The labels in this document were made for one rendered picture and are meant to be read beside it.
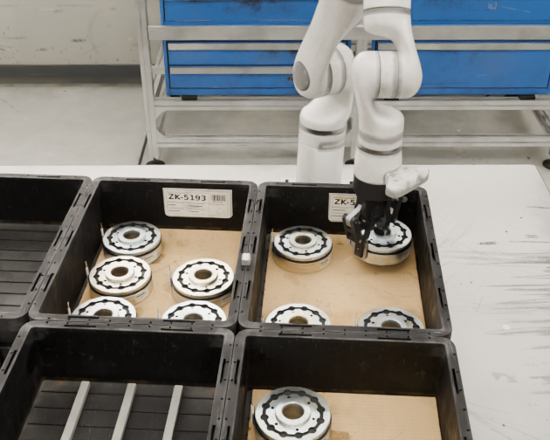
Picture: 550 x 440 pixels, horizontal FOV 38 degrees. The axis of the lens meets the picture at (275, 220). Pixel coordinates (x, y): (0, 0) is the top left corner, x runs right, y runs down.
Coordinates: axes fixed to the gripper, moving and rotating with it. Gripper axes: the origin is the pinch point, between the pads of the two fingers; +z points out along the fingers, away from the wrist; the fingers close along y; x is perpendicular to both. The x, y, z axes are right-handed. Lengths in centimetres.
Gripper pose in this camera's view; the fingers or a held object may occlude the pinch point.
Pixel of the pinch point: (370, 244)
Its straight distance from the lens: 139.1
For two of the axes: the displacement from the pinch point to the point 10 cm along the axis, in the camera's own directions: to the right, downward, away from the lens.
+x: 7.0, 4.0, -5.9
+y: -7.1, 3.9, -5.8
